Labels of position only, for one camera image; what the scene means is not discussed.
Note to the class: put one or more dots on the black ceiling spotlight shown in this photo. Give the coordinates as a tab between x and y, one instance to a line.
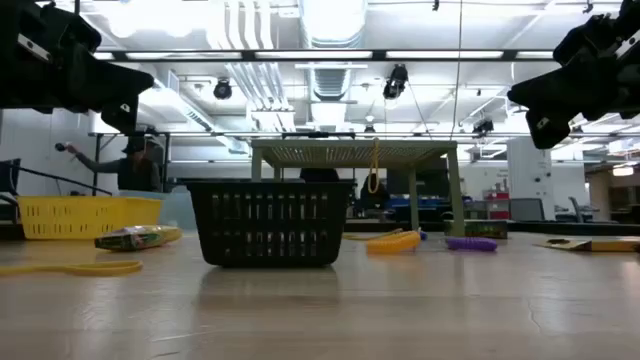
396	81
222	89
482	125

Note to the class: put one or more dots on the white building column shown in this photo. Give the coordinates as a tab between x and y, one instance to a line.
530	175

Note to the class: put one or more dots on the yellow slotted plastic basket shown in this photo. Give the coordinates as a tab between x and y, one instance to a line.
75	217

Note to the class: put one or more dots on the orange spiral coil wristband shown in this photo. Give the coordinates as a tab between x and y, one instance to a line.
395	242

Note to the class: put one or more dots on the yellow card pack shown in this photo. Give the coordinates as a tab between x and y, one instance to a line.
600	245

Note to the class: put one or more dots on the red parts bin rack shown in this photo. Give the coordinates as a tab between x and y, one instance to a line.
496	205

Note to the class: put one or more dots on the clear plastic container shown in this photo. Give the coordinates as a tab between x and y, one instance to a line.
180	210

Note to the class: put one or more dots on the black slotted plastic basket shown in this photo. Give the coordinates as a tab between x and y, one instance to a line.
270	187

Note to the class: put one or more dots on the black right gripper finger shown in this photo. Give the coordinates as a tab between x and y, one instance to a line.
560	90
547	127

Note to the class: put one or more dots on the yellow green crayon box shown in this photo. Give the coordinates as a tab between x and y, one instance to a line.
475	229

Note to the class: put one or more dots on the silver ventilation duct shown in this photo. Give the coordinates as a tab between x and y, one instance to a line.
332	30

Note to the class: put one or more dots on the black aluminium rig frame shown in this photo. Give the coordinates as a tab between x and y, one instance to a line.
575	228

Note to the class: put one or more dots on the green perforated metal shelf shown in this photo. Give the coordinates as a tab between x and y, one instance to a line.
350	144

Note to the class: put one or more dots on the purple spiral coil wristband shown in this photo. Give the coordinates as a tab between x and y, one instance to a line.
470	244

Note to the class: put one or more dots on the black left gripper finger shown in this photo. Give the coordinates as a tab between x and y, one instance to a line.
115	82
125	112

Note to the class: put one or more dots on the person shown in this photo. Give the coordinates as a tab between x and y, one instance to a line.
135	172

